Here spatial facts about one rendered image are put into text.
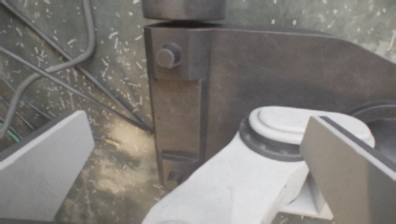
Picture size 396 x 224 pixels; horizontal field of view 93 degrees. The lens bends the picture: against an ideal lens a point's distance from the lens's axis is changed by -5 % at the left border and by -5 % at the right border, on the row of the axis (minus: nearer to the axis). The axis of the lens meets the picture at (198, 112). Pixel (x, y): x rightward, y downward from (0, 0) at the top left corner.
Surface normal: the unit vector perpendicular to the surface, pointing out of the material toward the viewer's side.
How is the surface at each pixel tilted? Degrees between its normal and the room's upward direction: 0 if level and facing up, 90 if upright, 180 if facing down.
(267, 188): 90
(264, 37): 0
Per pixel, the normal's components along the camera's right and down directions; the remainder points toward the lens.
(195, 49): 0.55, 0.41
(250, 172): 0.02, -0.88
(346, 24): -0.21, 0.47
